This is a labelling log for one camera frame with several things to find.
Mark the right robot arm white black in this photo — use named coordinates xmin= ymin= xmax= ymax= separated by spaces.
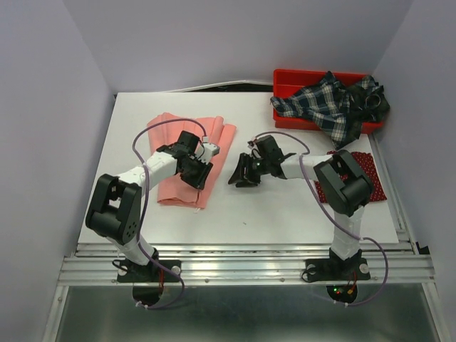
xmin=228 ymin=135 xmax=374 ymax=278

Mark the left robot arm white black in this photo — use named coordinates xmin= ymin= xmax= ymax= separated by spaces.
xmin=85 ymin=131 xmax=220 ymax=281

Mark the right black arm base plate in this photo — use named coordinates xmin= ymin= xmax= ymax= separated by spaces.
xmin=301 ymin=259 xmax=371 ymax=306

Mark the plaid navy skirt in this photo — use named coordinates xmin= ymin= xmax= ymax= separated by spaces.
xmin=270 ymin=71 xmax=390 ymax=150

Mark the red plastic bin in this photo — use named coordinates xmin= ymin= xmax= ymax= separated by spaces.
xmin=270 ymin=69 xmax=390 ymax=140

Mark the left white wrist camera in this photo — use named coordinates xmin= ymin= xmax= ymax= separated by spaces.
xmin=195 ymin=142 xmax=220 ymax=164

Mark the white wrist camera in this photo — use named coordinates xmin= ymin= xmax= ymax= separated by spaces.
xmin=195 ymin=142 xmax=220 ymax=164
xmin=247 ymin=138 xmax=259 ymax=154

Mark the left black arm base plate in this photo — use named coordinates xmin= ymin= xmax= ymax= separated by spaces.
xmin=111 ymin=259 xmax=181 ymax=309

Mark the pink pleated skirt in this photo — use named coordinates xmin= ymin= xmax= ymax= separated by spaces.
xmin=147 ymin=112 xmax=239 ymax=210

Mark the aluminium frame rail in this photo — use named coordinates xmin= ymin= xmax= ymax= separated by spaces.
xmin=43 ymin=137 xmax=440 ymax=341

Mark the red polka dot skirt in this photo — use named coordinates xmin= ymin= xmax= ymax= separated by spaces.
xmin=314 ymin=152 xmax=388 ymax=204

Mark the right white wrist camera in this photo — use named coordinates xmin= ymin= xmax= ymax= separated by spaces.
xmin=247 ymin=138 xmax=259 ymax=154

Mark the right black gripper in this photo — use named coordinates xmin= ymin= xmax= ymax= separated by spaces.
xmin=227 ymin=152 xmax=270 ymax=187

